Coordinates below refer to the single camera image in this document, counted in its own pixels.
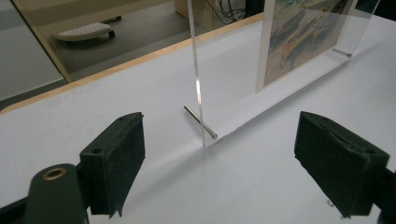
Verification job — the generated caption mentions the wooden desk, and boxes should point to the wooden desk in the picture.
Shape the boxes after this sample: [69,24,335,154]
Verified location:
[10,0,219,84]

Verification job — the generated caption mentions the picture card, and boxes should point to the picture card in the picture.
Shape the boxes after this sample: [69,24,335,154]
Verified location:
[255,0,359,94]

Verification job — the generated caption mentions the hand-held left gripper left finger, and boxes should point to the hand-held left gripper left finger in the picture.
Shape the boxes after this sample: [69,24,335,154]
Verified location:
[78,111,147,217]

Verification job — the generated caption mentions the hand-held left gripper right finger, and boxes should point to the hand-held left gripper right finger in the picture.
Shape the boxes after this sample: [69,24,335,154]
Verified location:
[293,110,390,218]

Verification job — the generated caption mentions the wooden table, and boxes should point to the wooden table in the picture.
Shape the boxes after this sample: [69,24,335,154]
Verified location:
[0,12,265,115]

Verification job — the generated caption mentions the black cables under desk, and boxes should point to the black cables under desk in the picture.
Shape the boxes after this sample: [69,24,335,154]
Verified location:
[205,0,248,24]

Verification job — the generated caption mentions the clear acrylic photo frame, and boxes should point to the clear acrylic photo frame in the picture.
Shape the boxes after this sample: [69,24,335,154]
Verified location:
[186,0,382,149]

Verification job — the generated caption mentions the metal frame pin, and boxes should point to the metal frame pin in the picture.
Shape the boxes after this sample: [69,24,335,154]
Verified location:
[183,105,219,141]

